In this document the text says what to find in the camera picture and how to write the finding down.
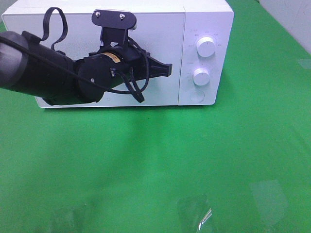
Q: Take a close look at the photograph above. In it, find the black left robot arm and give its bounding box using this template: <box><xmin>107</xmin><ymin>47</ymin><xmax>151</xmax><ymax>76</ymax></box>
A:
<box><xmin>0</xmin><ymin>7</ymin><xmax>173</xmax><ymax>105</ymax></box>

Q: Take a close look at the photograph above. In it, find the white microwave oven body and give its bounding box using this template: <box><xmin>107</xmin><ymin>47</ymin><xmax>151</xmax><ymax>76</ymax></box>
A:
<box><xmin>2</xmin><ymin>0</ymin><xmax>234</xmax><ymax>105</ymax></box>

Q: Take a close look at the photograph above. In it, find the white microwave door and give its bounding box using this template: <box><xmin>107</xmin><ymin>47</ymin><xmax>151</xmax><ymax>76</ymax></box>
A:
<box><xmin>3</xmin><ymin>7</ymin><xmax>184</xmax><ymax>108</ymax></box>

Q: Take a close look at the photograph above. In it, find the upper white power knob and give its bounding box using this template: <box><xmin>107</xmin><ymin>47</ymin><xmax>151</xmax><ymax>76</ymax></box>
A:
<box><xmin>196</xmin><ymin>36</ymin><xmax>216</xmax><ymax>58</ymax></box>

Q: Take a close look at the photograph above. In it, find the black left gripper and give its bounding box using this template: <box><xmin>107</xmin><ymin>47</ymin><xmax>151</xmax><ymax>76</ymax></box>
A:
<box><xmin>89</xmin><ymin>9</ymin><xmax>173</xmax><ymax>81</ymax></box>

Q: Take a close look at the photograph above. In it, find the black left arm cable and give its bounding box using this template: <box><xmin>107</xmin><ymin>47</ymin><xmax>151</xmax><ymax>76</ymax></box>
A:
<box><xmin>0</xmin><ymin>7</ymin><xmax>153</xmax><ymax>104</ymax></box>

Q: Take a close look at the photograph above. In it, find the white timer knob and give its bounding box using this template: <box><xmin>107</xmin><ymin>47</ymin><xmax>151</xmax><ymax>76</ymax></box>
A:
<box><xmin>193</xmin><ymin>68</ymin><xmax>210</xmax><ymax>86</ymax></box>

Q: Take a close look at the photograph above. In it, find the round door release button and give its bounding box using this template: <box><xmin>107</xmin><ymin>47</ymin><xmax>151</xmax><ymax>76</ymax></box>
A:
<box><xmin>190</xmin><ymin>91</ymin><xmax>205</xmax><ymax>103</ymax></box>

